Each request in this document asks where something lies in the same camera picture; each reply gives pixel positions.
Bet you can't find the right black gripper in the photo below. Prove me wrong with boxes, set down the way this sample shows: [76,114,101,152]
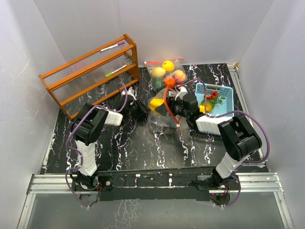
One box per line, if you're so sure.
[155,96,189,119]

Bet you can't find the orange yellow fake pepper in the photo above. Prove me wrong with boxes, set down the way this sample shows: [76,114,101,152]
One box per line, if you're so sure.
[149,98,167,116]

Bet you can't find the yellow fake bell pepper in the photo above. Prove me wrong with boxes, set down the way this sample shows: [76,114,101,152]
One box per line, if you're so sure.
[199,100,214,114]

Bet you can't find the clear zip bag with peppers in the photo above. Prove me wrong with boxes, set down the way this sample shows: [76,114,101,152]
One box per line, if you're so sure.
[147,87,181,134]

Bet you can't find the clear zip bag with fruit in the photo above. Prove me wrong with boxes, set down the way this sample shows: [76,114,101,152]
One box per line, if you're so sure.
[144,59,188,92]

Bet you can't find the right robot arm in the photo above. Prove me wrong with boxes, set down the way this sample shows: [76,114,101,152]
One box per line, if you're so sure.
[149,94,262,189]

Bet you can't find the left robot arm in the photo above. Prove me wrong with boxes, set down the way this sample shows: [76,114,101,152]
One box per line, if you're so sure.
[69,94,150,190]

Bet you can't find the fake pink peach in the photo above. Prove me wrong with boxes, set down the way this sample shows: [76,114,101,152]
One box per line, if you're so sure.
[173,70,186,84]

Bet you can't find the fake green fruit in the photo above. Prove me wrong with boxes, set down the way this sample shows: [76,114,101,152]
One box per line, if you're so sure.
[152,77,164,89]

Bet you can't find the fake peach apple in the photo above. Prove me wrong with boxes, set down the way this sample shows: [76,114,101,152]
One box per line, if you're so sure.
[152,67,166,78]

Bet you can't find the yellow fake lemon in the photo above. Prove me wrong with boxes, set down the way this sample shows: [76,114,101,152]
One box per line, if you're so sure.
[162,61,175,73]

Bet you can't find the blue plastic basket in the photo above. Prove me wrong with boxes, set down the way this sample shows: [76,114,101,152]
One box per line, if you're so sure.
[192,83,234,137]

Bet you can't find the green marker pen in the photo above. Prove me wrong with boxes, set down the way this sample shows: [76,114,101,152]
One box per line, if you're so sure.
[105,64,127,78]

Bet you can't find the wooden shelf rack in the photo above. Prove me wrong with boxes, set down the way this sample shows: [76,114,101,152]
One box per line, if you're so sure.
[38,33,140,120]

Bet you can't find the pink marker pen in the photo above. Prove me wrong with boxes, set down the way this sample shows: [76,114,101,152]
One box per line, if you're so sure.
[100,41,125,52]

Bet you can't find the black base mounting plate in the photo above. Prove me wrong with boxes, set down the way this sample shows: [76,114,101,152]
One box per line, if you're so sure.
[71,167,241,202]

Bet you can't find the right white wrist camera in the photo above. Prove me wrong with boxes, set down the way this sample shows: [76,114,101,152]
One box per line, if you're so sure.
[175,86,188,101]

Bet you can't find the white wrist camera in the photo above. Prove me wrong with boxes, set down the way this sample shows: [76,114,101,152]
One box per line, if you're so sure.
[175,86,188,101]
[121,87,136,100]

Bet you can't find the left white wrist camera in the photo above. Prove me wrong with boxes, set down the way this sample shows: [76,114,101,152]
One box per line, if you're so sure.
[121,87,136,100]

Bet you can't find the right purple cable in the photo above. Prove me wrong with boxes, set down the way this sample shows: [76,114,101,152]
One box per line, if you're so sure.
[177,79,271,210]

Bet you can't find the aluminium frame rail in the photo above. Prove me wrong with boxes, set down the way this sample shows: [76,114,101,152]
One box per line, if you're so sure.
[27,172,284,194]

